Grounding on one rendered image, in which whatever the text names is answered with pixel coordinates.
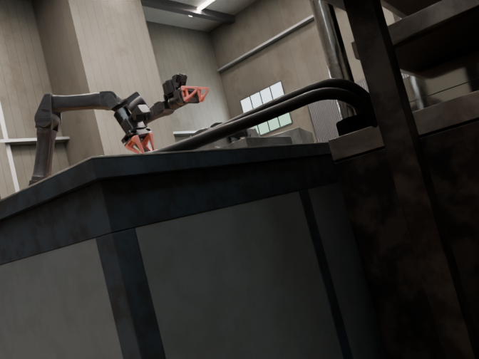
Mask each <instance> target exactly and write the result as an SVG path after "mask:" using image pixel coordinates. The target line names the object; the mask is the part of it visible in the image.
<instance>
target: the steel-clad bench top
mask: <svg viewBox="0 0 479 359"><path fill-rule="evenodd" d="M327 143H329V142H317V143H304V144H292V145H268V146H256V147H233V148H220V149H208V150H185V151H172V152H149V153H136V154H124V155H101V156H91V157H88V158H86V159H84V160H82V161H80V162H78V163H76V164H74V165H71V166H70V167H67V168H66V169H64V170H61V171H60V172H57V173H55V174H53V175H51V176H49V177H47V178H45V179H43V180H41V181H38V182H36V183H34V184H32V185H30V186H28V187H26V188H24V189H21V190H19V191H17V192H15V193H13V194H11V195H9V196H8V197H4V198H3V199H0V202H2V201H4V200H5V199H8V198H9V197H12V196H14V195H16V194H18V193H20V192H22V191H25V190H27V189H29V188H31V187H33V186H35V185H37V184H40V183H42V182H44V181H46V180H48V179H51V178H52V177H55V176H56V175H59V174H61V173H63V172H65V171H67V170H69V169H71V168H73V167H76V166H78V165H80V164H82V163H84V162H87V161H89V160H91V159H96V158H107V157H129V156H140V155H161V154H173V153H184V152H206V151H217V150H238V149H250V148H261V147H283V146H294V145H315V144H327Z"/></svg>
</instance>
